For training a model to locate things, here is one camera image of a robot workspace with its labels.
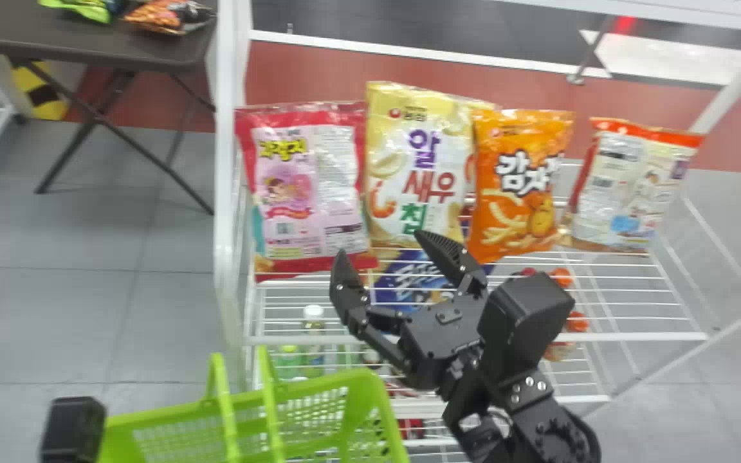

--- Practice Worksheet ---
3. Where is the blue snack packet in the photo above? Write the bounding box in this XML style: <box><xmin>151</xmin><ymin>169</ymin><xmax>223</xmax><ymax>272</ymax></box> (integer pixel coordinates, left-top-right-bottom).
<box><xmin>369</xmin><ymin>250</ymin><xmax>495</xmax><ymax>311</ymax></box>

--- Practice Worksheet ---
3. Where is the green snack packet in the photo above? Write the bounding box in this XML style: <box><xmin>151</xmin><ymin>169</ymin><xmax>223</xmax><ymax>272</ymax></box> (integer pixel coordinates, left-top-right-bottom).
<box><xmin>37</xmin><ymin>0</ymin><xmax>115</xmax><ymax>25</ymax></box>

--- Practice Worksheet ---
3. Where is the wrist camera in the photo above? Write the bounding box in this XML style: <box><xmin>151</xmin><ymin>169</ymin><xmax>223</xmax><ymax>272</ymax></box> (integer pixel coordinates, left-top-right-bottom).
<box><xmin>39</xmin><ymin>396</ymin><xmax>108</xmax><ymax>463</ymax></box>
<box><xmin>477</xmin><ymin>272</ymin><xmax>576</xmax><ymax>388</ymax></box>

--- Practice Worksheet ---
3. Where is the yellow striped post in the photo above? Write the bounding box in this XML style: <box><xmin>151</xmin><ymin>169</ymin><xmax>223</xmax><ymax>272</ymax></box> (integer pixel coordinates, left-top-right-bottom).
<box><xmin>9</xmin><ymin>60</ymin><xmax>70</xmax><ymax>122</ymax></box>

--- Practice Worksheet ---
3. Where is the white snack packet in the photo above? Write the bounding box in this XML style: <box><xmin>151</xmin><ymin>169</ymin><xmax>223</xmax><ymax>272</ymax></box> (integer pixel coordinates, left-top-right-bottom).
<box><xmin>566</xmin><ymin>116</ymin><xmax>706</xmax><ymax>255</ymax></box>

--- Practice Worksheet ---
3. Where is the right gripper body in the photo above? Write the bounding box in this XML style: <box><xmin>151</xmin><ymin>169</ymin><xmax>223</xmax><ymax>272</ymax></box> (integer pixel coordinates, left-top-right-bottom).
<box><xmin>391</xmin><ymin>293</ymin><xmax>503</xmax><ymax>419</ymax></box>

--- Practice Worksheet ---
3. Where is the dark side table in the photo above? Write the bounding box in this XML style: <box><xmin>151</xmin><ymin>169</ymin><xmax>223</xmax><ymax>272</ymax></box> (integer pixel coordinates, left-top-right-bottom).
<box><xmin>0</xmin><ymin>0</ymin><xmax>218</xmax><ymax>217</ymax></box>

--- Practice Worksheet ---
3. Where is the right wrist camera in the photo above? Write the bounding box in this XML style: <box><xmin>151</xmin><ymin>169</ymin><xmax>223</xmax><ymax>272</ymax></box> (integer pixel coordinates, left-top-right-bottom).
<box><xmin>477</xmin><ymin>272</ymin><xmax>576</xmax><ymax>388</ymax></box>

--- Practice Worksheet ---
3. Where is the yellow snack packet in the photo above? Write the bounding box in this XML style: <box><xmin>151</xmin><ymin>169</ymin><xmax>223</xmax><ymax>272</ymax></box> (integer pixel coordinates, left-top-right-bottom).
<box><xmin>363</xmin><ymin>80</ymin><xmax>499</xmax><ymax>253</ymax></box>

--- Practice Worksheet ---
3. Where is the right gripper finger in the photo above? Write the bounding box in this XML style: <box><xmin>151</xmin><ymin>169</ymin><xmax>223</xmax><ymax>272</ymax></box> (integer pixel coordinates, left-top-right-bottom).
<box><xmin>414</xmin><ymin>229</ymin><xmax>489</xmax><ymax>299</ymax></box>
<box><xmin>329</xmin><ymin>249</ymin><xmax>411</xmax><ymax>375</ymax></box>

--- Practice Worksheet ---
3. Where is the orange snack packet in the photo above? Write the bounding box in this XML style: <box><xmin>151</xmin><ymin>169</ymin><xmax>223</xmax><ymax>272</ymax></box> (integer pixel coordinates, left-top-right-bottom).
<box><xmin>122</xmin><ymin>0</ymin><xmax>217</xmax><ymax>37</ymax></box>
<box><xmin>466</xmin><ymin>108</ymin><xmax>576</xmax><ymax>265</ymax></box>

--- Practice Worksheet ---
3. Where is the clear bottle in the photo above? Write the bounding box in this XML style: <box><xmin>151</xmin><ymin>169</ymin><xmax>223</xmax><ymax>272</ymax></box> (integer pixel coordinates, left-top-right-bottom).
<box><xmin>300</xmin><ymin>304</ymin><xmax>327</xmax><ymax>336</ymax></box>

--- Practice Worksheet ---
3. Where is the red snack packet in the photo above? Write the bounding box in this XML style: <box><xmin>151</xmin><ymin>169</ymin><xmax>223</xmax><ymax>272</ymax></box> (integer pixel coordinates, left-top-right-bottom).
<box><xmin>235</xmin><ymin>101</ymin><xmax>379</xmax><ymax>282</ymax></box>

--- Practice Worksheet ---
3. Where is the green bottle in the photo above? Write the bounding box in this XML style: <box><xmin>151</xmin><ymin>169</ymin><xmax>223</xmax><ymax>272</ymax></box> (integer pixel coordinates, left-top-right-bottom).
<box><xmin>273</xmin><ymin>344</ymin><xmax>302</xmax><ymax>381</ymax></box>

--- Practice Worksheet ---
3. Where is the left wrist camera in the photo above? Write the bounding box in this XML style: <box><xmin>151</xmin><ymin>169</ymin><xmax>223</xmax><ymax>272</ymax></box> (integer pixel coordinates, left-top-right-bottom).
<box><xmin>39</xmin><ymin>396</ymin><xmax>108</xmax><ymax>463</ymax></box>

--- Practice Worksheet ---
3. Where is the green basket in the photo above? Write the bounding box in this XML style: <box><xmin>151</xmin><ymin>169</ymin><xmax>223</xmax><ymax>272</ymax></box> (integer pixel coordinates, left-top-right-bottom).
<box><xmin>96</xmin><ymin>346</ymin><xmax>411</xmax><ymax>463</ymax></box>

